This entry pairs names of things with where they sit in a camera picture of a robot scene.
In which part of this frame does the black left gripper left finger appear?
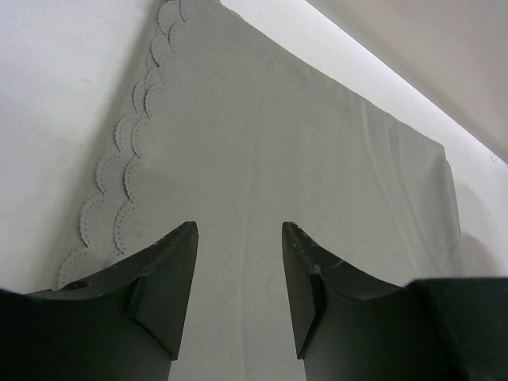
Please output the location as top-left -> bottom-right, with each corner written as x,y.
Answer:
1,221 -> 198,380

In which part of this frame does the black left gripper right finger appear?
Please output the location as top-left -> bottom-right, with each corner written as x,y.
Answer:
282,222 -> 507,380

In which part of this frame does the grey cloth placemat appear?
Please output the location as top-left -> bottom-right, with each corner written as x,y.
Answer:
56,1 -> 463,380

